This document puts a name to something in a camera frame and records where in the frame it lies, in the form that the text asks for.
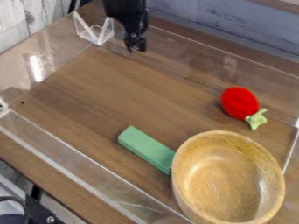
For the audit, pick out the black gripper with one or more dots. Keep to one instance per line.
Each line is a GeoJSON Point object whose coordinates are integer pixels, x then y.
{"type": "Point", "coordinates": [131, 14]}

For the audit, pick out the red plush strawberry toy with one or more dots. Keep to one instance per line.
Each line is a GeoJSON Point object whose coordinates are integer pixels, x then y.
{"type": "Point", "coordinates": [241, 105]}

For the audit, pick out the green rectangular block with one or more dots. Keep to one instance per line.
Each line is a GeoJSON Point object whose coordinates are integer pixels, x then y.
{"type": "Point", "coordinates": [154, 152]}

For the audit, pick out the wooden bowl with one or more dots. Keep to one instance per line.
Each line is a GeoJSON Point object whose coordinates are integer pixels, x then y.
{"type": "Point", "coordinates": [227, 180]}

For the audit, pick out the clear acrylic corner bracket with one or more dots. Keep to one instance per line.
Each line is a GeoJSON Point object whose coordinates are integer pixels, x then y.
{"type": "Point", "coordinates": [96, 34]}

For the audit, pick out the clear acrylic back wall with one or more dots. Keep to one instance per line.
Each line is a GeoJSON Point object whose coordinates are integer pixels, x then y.
{"type": "Point", "coordinates": [187, 74]}

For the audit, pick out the clear acrylic wall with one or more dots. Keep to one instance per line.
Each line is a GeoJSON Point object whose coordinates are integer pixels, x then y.
{"type": "Point", "coordinates": [187, 74]}
{"type": "Point", "coordinates": [80, 183]}

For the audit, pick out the clear acrylic front wall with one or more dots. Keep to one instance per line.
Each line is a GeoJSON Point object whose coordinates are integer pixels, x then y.
{"type": "Point", "coordinates": [80, 183]}

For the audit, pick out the black clamp with cable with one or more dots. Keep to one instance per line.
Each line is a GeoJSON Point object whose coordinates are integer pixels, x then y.
{"type": "Point", "coordinates": [22, 209]}

